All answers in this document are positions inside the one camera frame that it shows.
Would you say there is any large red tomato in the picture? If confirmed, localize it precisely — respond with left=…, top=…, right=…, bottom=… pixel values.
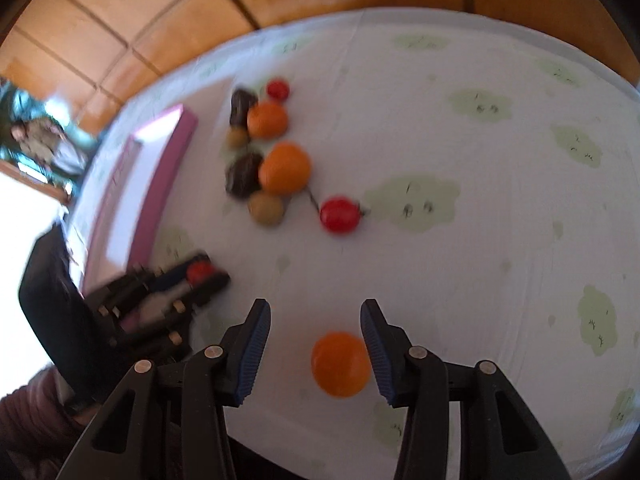
left=319, top=195, right=362, bottom=235

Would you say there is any large orange mandarin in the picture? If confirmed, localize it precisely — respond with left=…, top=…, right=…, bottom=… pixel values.
left=258, top=142, right=312, bottom=196

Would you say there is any framed picture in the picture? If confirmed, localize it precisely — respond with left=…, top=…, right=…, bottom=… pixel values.
left=1, top=77, right=100, bottom=200

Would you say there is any wooden panel cabinet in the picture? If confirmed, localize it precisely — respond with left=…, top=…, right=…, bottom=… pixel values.
left=1, top=0, right=639, bottom=134

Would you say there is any thin dark stem twig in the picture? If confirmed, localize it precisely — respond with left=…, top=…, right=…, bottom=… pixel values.
left=305, top=186, right=320, bottom=213

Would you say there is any white cloud-print tablecloth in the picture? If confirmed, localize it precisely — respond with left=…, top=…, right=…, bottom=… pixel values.
left=70, top=9, right=639, bottom=479

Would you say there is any pink tray box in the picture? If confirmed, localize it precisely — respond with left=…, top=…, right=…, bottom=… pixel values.
left=78, top=105, right=198, bottom=294

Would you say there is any small red tomato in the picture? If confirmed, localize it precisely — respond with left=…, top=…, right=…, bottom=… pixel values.
left=186, top=260, right=217, bottom=287
left=265, top=78, right=291, bottom=102

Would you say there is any dark brown passion fruit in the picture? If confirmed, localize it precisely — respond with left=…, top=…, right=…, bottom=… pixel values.
left=224, top=152, right=264, bottom=200

